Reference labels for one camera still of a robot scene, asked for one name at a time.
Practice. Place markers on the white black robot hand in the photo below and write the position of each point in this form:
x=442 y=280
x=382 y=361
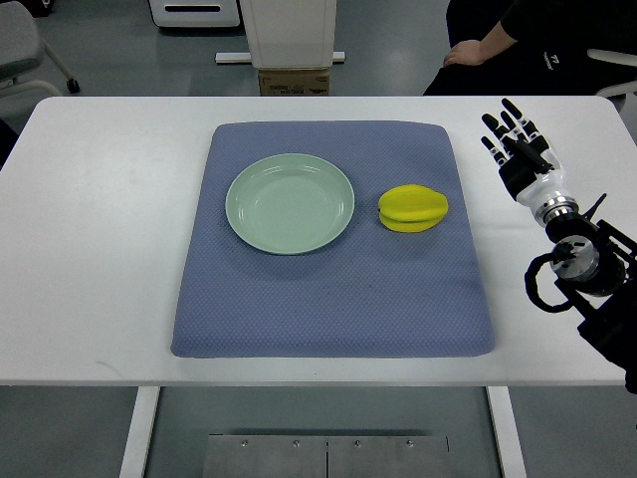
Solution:
x=528 y=166

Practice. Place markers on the yellow starfruit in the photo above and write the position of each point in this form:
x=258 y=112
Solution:
x=412 y=208

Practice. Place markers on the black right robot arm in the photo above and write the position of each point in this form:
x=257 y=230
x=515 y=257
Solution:
x=595 y=269

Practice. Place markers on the light green plate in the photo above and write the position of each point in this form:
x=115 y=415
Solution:
x=289 y=204

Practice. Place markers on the seated person in black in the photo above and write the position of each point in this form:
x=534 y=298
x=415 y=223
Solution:
x=534 y=48

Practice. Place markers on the right white table leg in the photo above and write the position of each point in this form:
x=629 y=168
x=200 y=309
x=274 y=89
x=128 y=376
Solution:
x=506 y=432

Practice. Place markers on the white table leg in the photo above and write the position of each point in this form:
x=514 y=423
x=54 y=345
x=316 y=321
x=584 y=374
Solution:
x=506 y=432
x=140 y=431

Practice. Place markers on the cardboard box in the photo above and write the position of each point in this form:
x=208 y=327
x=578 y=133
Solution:
x=293 y=83

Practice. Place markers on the left white table leg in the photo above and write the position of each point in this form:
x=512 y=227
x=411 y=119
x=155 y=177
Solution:
x=140 y=431

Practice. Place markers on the grey chair at left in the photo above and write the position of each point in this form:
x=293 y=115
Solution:
x=23 y=50

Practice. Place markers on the white pedestal stand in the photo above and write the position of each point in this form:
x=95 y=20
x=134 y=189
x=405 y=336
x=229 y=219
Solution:
x=287 y=35

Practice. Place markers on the white appliance with handle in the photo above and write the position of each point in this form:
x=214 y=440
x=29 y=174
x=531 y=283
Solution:
x=195 y=13

